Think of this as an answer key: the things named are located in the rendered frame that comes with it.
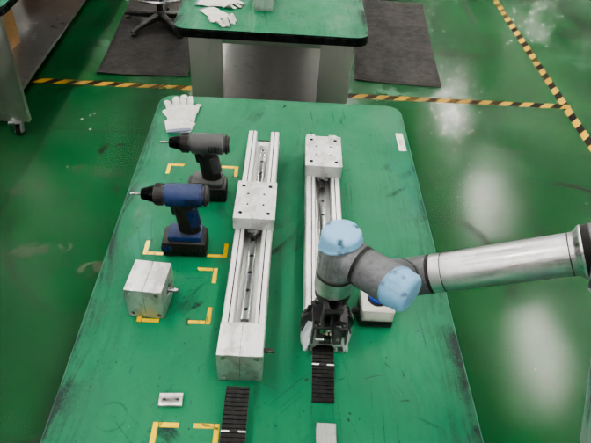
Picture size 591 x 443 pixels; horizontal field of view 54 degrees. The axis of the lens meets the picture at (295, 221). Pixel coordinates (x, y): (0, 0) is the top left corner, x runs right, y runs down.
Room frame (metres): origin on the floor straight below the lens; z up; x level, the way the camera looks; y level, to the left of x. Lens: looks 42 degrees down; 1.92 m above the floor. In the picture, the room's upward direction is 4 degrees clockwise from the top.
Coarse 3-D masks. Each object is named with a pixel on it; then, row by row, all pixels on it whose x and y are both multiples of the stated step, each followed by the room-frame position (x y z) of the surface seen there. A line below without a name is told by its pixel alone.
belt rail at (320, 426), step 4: (320, 424) 0.62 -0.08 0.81; (324, 424) 0.62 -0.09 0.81; (328, 424) 0.62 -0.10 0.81; (332, 424) 0.63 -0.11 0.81; (316, 428) 0.62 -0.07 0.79; (320, 428) 0.61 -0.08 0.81; (324, 428) 0.61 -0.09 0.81; (328, 428) 0.62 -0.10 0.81; (332, 428) 0.62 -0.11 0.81; (316, 432) 0.61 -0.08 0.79; (320, 432) 0.60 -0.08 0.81; (324, 432) 0.60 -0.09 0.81; (328, 432) 0.61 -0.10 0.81; (332, 432) 0.61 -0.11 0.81; (316, 436) 0.61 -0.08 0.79; (320, 436) 0.60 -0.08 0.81; (324, 436) 0.60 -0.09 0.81; (328, 436) 0.60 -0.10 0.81; (332, 436) 0.60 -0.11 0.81; (316, 440) 0.60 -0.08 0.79; (320, 440) 0.59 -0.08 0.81; (324, 440) 0.59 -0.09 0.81; (328, 440) 0.59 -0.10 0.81; (332, 440) 0.59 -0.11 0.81; (336, 440) 0.59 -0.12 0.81
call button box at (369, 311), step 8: (360, 296) 0.97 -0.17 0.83; (368, 296) 0.95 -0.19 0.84; (360, 304) 0.95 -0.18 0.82; (368, 304) 0.93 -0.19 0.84; (376, 304) 0.93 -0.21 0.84; (352, 312) 0.94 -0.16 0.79; (360, 312) 0.93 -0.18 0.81; (368, 312) 0.91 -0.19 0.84; (376, 312) 0.91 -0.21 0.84; (384, 312) 0.91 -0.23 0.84; (392, 312) 0.91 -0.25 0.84; (360, 320) 0.91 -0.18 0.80; (368, 320) 0.91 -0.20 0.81; (376, 320) 0.91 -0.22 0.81; (384, 320) 0.91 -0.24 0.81; (392, 320) 0.91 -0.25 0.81
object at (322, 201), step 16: (304, 192) 1.41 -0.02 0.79; (320, 192) 1.35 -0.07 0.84; (336, 192) 1.32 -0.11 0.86; (304, 208) 1.32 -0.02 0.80; (320, 208) 1.28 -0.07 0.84; (336, 208) 1.25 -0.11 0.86; (304, 224) 1.24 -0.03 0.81; (320, 224) 1.21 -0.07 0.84; (304, 240) 1.16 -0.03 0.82; (304, 256) 1.09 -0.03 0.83; (304, 272) 1.02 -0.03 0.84; (304, 288) 0.97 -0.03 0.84; (304, 304) 0.90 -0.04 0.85
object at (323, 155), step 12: (312, 144) 1.51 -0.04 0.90; (324, 144) 1.51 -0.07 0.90; (336, 144) 1.51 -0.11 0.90; (312, 156) 1.44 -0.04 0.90; (324, 156) 1.44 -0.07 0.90; (336, 156) 1.45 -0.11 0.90; (312, 168) 1.40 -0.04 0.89; (324, 168) 1.40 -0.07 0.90; (336, 168) 1.40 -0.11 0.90; (324, 180) 1.41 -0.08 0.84
